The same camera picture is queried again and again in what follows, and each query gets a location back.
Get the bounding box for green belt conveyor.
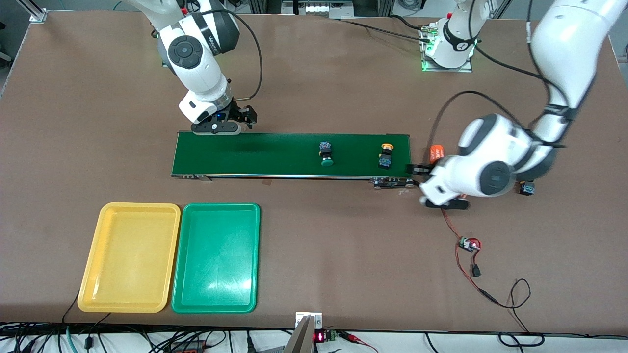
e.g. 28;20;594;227
170;131;416;190

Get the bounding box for green plastic tray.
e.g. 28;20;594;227
171;202;261;314

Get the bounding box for yellow plastic tray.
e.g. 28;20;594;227
77;202;182;314

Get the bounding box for red clip lead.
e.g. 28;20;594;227
339;331;379;353

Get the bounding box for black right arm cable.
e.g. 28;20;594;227
211;9;263;103

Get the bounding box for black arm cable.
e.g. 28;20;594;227
211;9;263;103
431;0;555;148

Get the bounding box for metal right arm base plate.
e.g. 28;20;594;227
162;14;219;68

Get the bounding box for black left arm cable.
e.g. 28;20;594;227
431;0;555;148

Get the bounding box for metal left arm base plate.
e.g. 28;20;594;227
421;24;474;73

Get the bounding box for black cable on table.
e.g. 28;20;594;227
339;14;435;42

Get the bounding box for thin black looped cable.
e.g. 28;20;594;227
500;278;532;335

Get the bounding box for black floor cable loop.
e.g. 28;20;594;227
498;332;545;348

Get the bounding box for grey metal bracket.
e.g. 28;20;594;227
284;312;323;353

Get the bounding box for aluminium frame profile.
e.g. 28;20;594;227
17;0;49;23

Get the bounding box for thin black table edge cable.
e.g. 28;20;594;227
61;292;81;325

